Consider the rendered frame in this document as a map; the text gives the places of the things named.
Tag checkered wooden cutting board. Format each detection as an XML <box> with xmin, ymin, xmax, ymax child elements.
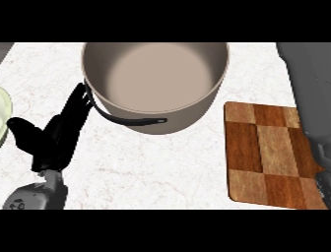
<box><xmin>223</xmin><ymin>100</ymin><xmax>330</xmax><ymax>211</ymax></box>

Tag beige pot with black handle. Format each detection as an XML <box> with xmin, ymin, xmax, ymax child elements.
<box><xmin>80</xmin><ymin>42</ymin><xmax>231</xmax><ymax>136</ymax></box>

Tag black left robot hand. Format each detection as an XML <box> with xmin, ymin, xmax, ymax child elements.
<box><xmin>6</xmin><ymin>82</ymin><xmax>95</xmax><ymax>173</ymax></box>

